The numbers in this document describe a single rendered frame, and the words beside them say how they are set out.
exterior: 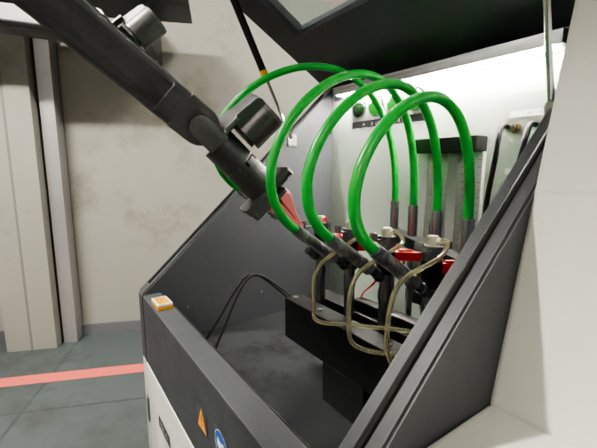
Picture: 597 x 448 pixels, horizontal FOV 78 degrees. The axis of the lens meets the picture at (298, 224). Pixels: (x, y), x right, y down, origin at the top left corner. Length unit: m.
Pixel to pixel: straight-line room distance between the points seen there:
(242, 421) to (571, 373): 0.34
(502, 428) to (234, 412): 0.28
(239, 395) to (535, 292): 0.36
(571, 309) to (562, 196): 0.11
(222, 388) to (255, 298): 0.51
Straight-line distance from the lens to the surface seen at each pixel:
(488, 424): 0.46
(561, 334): 0.46
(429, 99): 0.49
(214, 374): 0.56
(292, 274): 1.06
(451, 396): 0.42
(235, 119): 0.59
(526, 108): 0.77
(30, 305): 3.09
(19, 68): 2.97
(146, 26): 0.88
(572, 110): 0.49
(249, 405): 0.50
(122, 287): 3.08
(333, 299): 0.73
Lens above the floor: 1.23
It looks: 9 degrees down
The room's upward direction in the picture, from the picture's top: straight up
